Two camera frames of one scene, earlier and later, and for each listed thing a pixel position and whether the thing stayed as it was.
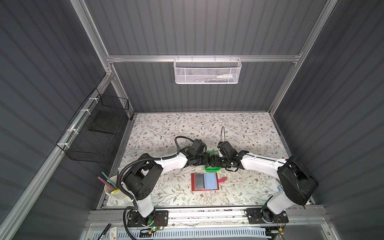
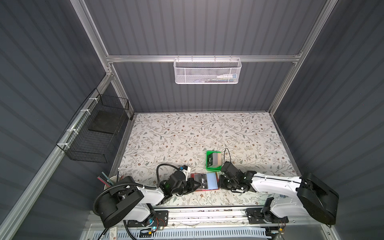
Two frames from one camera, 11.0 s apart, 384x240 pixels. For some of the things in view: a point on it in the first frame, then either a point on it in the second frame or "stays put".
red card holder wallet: [206, 181] stays put
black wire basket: [93, 133] stays put
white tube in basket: [232, 76] stays put
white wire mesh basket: [207, 71] stays put
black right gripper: [215, 159] -> [221, 177]
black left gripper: [205, 159] -> [193, 181]
